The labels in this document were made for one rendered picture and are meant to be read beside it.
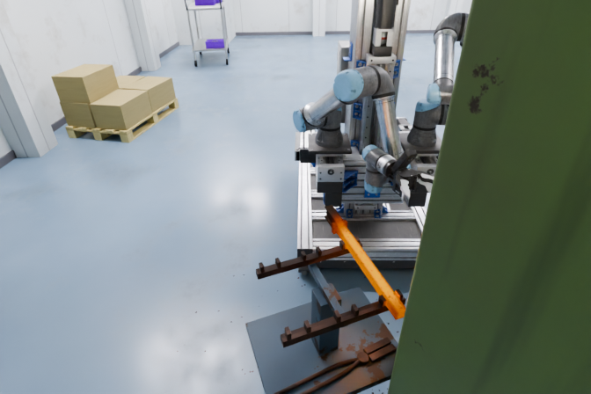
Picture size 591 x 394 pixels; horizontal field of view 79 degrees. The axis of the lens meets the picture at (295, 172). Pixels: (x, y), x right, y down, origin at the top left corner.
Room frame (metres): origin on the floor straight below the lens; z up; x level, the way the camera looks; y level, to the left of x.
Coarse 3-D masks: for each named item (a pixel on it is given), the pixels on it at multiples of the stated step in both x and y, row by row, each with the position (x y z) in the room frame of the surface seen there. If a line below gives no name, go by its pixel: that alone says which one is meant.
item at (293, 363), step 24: (360, 288) 0.84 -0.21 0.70; (288, 312) 0.75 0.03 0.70; (264, 336) 0.67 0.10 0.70; (360, 336) 0.66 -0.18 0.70; (384, 336) 0.66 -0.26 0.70; (264, 360) 0.59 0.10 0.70; (288, 360) 0.59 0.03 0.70; (312, 360) 0.59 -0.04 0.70; (336, 360) 0.59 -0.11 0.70; (384, 360) 0.59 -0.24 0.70; (264, 384) 0.53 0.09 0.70; (288, 384) 0.52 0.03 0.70; (312, 384) 0.52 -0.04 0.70; (336, 384) 0.52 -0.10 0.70; (360, 384) 0.52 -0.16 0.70
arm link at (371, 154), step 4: (368, 148) 1.28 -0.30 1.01; (372, 148) 1.27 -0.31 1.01; (376, 148) 1.26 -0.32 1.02; (380, 148) 1.27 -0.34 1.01; (364, 152) 1.27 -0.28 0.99; (368, 152) 1.26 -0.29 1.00; (372, 152) 1.24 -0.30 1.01; (376, 152) 1.23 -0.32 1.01; (380, 152) 1.23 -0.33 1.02; (384, 152) 1.23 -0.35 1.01; (364, 156) 1.27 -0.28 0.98; (368, 156) 1.24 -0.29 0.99; (372, 156) 1.23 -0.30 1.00; (376, 156) 1.22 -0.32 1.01; (380, 156) 1.21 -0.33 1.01; (364, 160) 1.27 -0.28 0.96; (368, 160) 1.24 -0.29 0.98; (372, 160) 1.22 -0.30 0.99; (376, 160) 1.20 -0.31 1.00; (368, 164) 1.24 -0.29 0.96; (372, 164) 1.22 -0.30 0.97; (368, 168) 1.23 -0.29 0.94; (372, 168) 1.22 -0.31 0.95
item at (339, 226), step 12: (336, 216) 0.88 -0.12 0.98; (336, 228) 0.84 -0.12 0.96; (348, 240) 0.78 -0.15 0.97; (360, 252) 0.73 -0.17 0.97; (360, 264) 0.70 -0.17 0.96; (372, 264) 0.68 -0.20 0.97; (372, 276) 0.64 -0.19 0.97; (384, 288) 0.60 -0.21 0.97; (396, 300) 0.57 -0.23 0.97; (396, 312) 0.53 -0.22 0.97
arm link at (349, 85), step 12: (348, 72) 1.35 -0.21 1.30; (360, 72) 1.35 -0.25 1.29; (372, 72) 1.37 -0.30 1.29; (336, 84) 1.37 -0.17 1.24; (348, 84) 1.32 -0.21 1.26; (360, 84) 1.32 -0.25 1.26; (372, 84) 1.35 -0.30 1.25; (324, 96) 1.50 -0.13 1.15; (336, 96) 1.37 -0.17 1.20; (348, 96) 1.32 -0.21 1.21; (360, 96) 1.33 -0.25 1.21; (300, 108) 1.67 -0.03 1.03; (312, 108) 1.56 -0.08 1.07; (324, 108) 1.49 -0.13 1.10; (336, 108) 1.46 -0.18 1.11; (300, 120) 1.59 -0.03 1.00; (312, 120) 1.57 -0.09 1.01; (324, 120) 1.61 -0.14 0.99
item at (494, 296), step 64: (512, 0) 0.34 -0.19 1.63; (576, 0) 0.29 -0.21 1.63; (512, 64) 0.32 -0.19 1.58; (576, 64) 0.27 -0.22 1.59; (448, 128) 0.37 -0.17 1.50; (512, 128) 0.30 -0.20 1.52; (576, 128) 0.26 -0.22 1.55; (448, 192) 0.35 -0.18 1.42; (512, 192) 0.29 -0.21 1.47; (576, 192) 0.24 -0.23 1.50; (448, 256) 0.33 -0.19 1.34; (512, 256) 0.27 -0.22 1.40; (576, 256) 0.22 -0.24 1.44; (448, 320) 0.31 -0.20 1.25; (512, 320) 0.24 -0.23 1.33; (576, 320) 0.20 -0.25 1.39; (448, 384) 0.28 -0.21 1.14; (512, 384) 0.22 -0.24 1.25; (576, 384) 0.18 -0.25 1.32
